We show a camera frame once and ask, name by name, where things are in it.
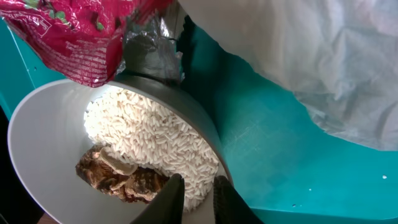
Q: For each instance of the brown food scrap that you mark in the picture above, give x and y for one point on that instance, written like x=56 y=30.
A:
x=130 y=182

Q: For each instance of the grey bowl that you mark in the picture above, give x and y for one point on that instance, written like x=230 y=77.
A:
x=46 y=138

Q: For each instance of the teal serving tray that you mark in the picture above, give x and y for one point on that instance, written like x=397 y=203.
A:
x=284 y=166

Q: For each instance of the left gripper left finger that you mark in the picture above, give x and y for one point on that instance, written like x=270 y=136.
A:
x=167 y=206

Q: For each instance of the white rice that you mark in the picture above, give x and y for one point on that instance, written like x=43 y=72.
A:
x=137 y=130

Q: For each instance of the white napkin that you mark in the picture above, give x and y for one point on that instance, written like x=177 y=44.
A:
x=338 y=57

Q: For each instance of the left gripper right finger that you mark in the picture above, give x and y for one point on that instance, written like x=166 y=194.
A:
x=229 y=206

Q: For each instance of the red snack wrapper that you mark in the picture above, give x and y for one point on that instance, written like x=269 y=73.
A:
x=91 y=41

